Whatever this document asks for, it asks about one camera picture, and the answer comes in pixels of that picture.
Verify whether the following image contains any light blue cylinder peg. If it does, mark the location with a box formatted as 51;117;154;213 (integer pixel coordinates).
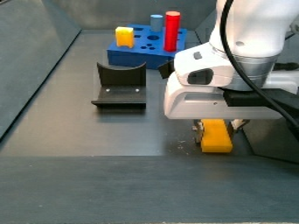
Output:
151;14;165;32

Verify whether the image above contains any black curved holder stand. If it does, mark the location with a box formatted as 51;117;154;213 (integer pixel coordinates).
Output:
91;63;146;109

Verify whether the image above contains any red hexagonal peg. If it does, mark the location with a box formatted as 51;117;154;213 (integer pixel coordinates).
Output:
163;10;182;52

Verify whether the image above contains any yellow notched block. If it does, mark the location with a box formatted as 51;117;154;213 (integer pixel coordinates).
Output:
117;26;135;48

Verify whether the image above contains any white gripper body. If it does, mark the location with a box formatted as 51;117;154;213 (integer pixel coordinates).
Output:
163;43;299;119

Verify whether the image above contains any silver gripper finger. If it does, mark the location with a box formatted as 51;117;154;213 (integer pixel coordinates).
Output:
193;120;205;144
229;119;249;137

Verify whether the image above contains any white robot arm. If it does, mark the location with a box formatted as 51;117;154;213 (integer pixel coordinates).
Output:
163;0;299;140

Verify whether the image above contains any blue shape sorting board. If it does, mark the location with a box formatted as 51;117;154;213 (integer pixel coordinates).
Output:
107;24;187;69

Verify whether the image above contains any yellow double-square fork block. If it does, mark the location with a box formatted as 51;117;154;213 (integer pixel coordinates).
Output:
201;119;233;153

